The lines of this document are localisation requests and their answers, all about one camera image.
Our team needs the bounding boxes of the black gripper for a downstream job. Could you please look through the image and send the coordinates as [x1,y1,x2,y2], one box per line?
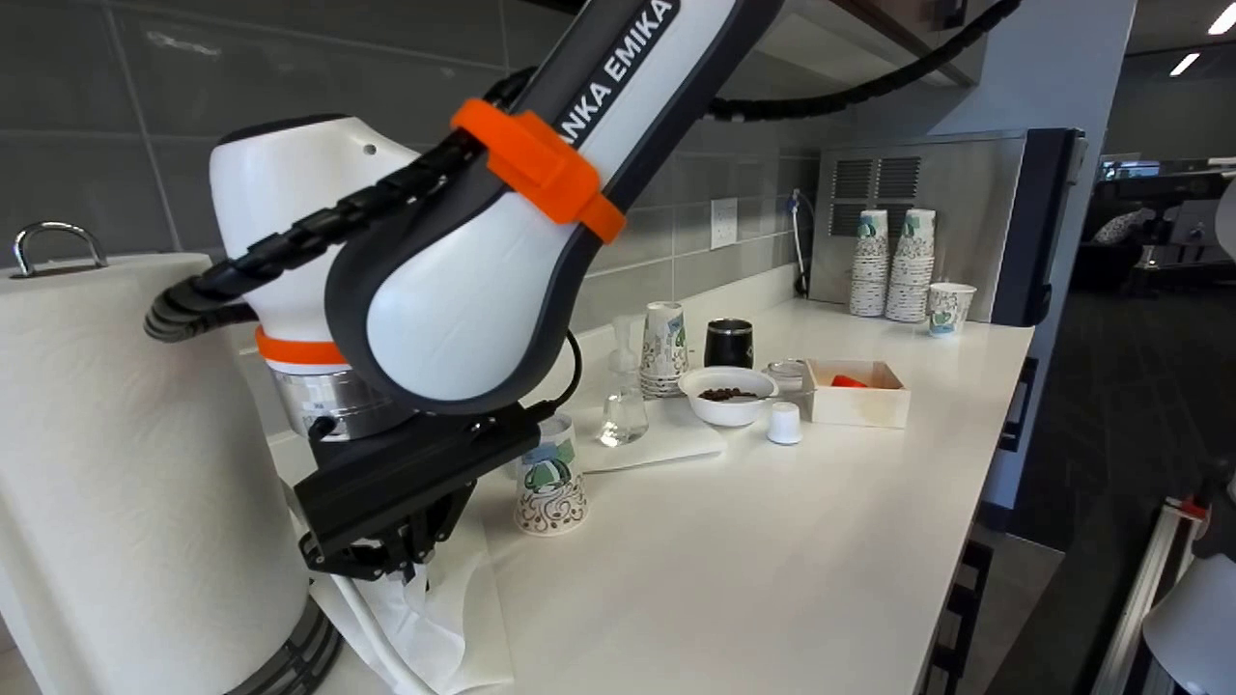
[293,473,484,585]

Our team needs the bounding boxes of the white paper napkin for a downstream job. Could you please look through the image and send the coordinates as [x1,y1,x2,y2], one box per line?
[313,514,497,695]

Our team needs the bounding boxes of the upside-down patterned paper cup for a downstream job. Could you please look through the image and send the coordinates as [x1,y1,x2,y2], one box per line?
[515,413,589,541]

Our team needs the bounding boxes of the white paper towel roll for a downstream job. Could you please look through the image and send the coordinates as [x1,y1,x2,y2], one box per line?
[0,247,313,695]

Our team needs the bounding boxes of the clear glass flask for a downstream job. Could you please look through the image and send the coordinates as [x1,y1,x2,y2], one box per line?
[594,315,658,451]

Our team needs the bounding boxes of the white bowl with dark contents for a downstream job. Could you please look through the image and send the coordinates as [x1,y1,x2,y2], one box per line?
[672,361,781,432]

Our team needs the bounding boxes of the black jar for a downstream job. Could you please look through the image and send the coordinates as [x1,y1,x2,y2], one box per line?
[700,315,758,374]

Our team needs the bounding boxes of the small white cup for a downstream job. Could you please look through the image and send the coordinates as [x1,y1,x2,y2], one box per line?
[763,397,808,451]

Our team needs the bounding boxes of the black metal towel holder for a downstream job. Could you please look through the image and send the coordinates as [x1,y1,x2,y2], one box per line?
[9,217,346,695]

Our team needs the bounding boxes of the small clear glass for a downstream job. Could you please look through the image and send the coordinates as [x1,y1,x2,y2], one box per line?
[767,355,813,413]

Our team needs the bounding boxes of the light wooden box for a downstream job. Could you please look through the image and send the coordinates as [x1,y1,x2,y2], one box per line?
[798,355,910,432]

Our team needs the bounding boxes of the stack of paper cups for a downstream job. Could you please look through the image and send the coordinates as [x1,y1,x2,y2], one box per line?
[880,203,937,328]
[844,203,891,320]

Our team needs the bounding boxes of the single short paper cup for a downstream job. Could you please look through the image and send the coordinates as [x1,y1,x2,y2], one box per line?
[924,279,979,342]

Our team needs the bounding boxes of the silver metal stand leg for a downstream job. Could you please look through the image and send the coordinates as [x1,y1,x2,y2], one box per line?
[1089,492,1210,695]

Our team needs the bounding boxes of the thin black camera cable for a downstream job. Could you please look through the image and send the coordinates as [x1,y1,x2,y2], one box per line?
[516,328,588,424]

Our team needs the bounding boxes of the black corrugated cable conduit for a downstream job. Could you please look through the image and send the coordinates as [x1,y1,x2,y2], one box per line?
[140,0,1025,347]

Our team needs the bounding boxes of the orange cable clamp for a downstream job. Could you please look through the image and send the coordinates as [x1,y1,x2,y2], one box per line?
[448,96,632,247]

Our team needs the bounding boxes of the white wall outlet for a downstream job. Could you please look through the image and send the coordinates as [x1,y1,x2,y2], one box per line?
[703,194,740,252]

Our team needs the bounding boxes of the black hanging wall utensil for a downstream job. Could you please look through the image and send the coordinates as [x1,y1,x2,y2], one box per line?
[784,186,813,302]

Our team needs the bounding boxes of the black slotted bracket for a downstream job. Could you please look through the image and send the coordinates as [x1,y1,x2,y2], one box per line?
[915,537,995,695]

